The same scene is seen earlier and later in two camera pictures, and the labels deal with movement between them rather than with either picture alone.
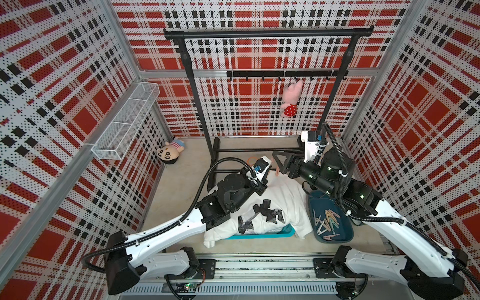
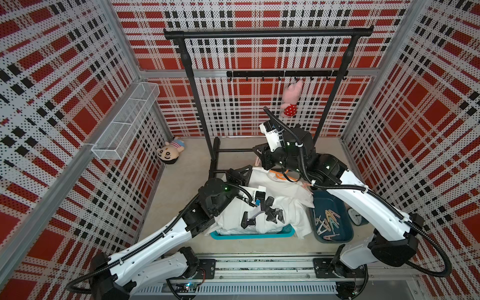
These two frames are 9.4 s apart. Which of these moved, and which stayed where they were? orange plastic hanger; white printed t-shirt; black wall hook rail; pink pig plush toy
Moved: orange plastic hanger
Stayed: white printed t-shirt; black wall hook rail; pink pig plush toy
